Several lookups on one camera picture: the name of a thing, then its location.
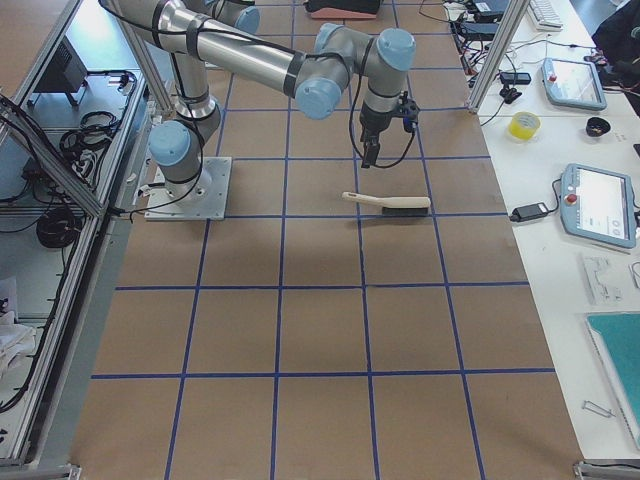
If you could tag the lower teach pendant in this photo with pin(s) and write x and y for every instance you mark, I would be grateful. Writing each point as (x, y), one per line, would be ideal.
(597, 205)

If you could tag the black power adapter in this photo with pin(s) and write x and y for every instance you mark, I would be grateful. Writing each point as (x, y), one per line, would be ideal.
(530, 212)

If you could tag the black webcam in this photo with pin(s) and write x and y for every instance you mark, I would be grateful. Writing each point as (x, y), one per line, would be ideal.
(510, 82)

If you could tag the aluminium frame post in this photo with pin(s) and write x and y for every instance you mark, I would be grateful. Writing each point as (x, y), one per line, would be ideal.
(505, 32)

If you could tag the white keyboard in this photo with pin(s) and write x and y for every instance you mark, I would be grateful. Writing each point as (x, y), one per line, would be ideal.
(543, 16)

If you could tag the upper teach pendant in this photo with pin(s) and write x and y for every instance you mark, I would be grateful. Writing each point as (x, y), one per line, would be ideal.
(573, 84)

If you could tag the small black bowl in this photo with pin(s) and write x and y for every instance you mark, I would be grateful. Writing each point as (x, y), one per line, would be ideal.
(597, 127)

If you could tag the beige hand brush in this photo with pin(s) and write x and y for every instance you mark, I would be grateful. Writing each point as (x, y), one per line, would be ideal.
(394, 205)

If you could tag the pink bin with black bag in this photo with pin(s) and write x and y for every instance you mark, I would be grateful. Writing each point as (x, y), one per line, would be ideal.
(343, 9)

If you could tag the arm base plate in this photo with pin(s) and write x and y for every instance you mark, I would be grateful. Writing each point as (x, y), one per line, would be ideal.
(194, 201)

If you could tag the yellow tape roll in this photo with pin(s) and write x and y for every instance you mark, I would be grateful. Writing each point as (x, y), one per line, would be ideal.
(524, 125)

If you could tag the teach pendant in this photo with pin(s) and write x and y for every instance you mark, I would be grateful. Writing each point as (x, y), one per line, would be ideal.
(597, 205)
(573, 84)

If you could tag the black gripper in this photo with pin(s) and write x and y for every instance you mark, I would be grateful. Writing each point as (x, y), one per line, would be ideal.
(373, 124)

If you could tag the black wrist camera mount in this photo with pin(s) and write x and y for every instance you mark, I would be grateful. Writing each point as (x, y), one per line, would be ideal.
(408, 111)

